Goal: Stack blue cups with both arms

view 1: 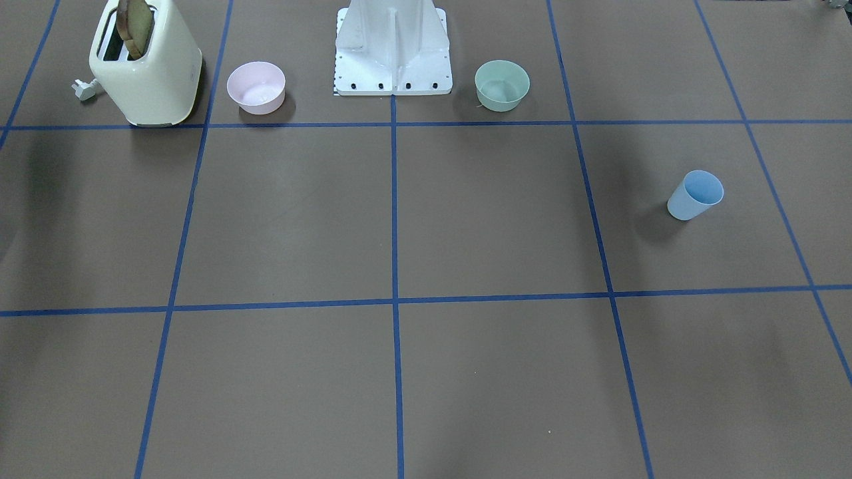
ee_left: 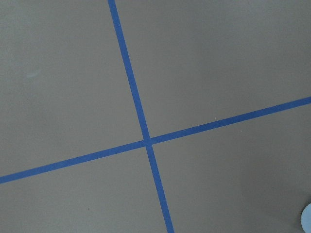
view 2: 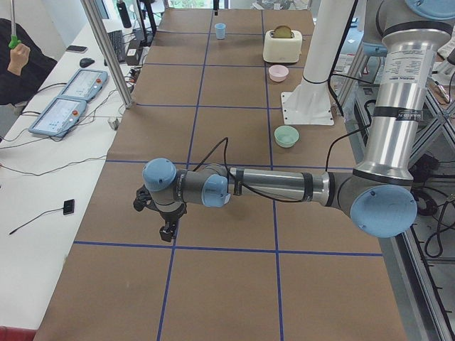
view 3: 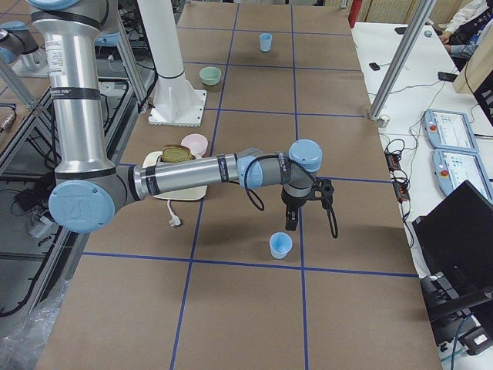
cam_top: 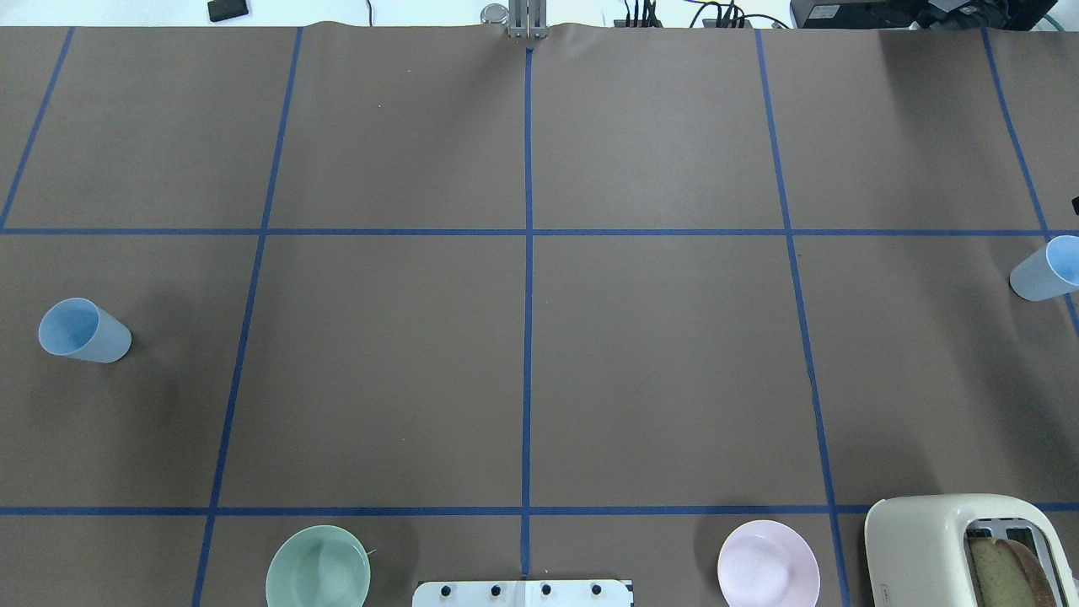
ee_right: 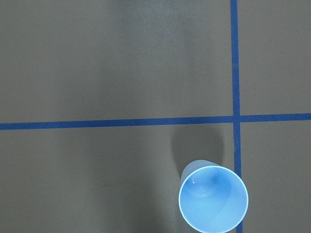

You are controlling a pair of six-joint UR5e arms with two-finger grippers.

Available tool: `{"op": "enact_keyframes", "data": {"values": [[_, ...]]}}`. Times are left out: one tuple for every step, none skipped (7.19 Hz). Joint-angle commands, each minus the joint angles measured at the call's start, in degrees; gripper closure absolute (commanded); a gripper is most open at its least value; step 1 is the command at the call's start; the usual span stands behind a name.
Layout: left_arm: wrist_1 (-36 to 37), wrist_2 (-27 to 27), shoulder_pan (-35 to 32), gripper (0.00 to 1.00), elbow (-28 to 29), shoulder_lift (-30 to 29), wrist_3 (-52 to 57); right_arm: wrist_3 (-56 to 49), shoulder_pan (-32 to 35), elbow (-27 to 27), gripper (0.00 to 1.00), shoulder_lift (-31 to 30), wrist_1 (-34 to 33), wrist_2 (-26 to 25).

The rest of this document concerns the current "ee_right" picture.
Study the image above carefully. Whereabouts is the light blue plastic cup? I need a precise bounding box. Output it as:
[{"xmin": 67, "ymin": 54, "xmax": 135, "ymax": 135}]
[{"xmin": 178, "ymin": 160, "xmax": 249, "ymax": 233}]

